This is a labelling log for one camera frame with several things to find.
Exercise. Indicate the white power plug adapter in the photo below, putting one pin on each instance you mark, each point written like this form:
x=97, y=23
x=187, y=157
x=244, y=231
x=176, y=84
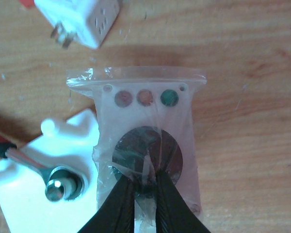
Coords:
x=84, y=21

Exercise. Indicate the plastic bag with parts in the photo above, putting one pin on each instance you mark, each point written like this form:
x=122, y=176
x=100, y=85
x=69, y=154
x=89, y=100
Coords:
x=145, y=125

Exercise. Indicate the white peg base plate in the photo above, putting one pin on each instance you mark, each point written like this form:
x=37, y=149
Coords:
x=22, y=191

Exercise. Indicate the red handled ratchet wrench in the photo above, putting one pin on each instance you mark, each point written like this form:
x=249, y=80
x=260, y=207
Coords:
x=62, y=182

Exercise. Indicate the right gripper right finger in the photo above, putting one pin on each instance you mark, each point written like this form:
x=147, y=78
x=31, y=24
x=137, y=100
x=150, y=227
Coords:
x=172, y=213

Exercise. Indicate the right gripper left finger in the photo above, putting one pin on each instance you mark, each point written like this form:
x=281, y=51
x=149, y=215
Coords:
x=116, y=215

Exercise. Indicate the red small box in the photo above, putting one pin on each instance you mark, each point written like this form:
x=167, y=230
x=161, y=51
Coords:
x=27, y=3

